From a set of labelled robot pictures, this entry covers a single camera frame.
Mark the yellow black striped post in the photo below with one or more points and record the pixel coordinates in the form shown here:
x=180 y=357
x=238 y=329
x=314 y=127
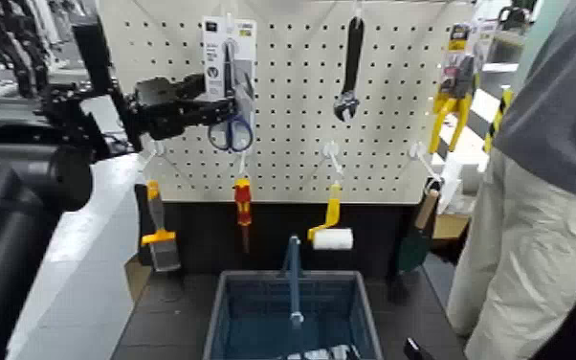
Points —
x=496 y=120

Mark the white pegboard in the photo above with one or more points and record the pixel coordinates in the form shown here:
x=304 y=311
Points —
x=293 y=100

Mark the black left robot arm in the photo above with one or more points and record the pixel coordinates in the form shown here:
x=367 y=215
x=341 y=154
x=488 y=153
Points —
x=6 y=226

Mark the blue scissors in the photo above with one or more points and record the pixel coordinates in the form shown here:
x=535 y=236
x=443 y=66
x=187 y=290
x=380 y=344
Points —
x=230 y=50

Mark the black background device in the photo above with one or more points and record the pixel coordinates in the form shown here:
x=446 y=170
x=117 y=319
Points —
x=514 y=17

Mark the yellow paint roller white sleeve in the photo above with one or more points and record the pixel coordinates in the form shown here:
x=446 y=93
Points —
x=333 y=239

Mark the yellow pliers in package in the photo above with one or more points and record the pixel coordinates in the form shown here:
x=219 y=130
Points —
x=461 y=75

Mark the brown cardboard box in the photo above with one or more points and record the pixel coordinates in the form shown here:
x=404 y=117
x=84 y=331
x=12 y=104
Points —
x=449 y=226

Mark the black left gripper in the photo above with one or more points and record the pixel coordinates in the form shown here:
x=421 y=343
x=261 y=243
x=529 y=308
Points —
x=162 y=110

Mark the white grey package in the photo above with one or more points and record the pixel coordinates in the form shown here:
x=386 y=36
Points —
x=318 y=354

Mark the person grey sweater white trousers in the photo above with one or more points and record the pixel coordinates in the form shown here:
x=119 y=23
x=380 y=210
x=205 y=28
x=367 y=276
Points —
x=544 y=226

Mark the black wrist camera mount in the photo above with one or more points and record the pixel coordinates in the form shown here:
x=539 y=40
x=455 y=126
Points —
x=92 y=55

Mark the white pegboard hook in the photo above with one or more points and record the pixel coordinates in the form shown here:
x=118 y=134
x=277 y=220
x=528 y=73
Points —
x=156 y=150
x=243 y=163
x=332 y=151
x=358 y=9
x=421 y=153

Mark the black background robot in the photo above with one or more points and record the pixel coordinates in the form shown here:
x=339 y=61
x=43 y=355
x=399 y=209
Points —
x=11 y=45

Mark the blue crate with grey rim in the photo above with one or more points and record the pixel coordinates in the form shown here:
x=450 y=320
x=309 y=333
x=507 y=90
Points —
x=263 y=316

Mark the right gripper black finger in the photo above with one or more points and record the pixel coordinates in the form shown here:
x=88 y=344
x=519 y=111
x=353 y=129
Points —
x=412 y=351

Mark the black adjustable wrench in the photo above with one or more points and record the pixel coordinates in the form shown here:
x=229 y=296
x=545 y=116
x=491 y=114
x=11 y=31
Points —
x=353 y=55

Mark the red yellow screwdriver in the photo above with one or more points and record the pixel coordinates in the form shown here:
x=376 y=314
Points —
x=243 y=201

